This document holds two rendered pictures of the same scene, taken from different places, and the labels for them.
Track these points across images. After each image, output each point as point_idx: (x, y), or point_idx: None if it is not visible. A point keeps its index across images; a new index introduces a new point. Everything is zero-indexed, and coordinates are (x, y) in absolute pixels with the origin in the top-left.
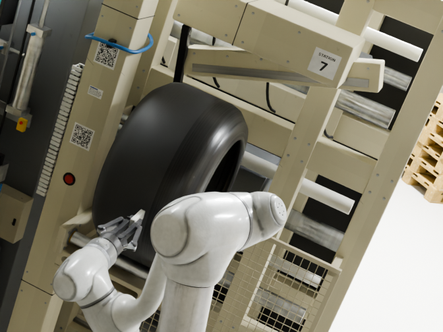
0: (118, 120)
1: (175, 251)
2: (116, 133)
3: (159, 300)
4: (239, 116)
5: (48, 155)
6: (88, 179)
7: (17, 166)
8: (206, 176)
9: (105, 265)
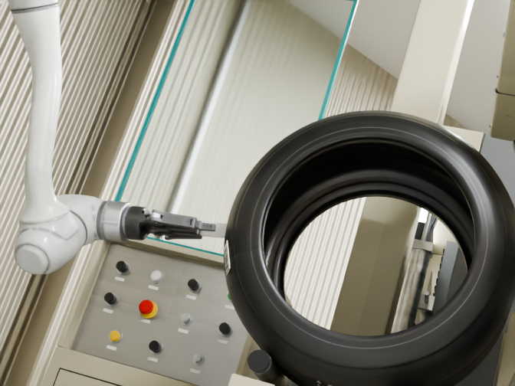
0: (395, 256)
1: None
2: (395, 278)
3: (28, 148)
4: (418, 119)
5: None
6: (332, 324)
7: None
8: (287, 150)
9: (93, 204)
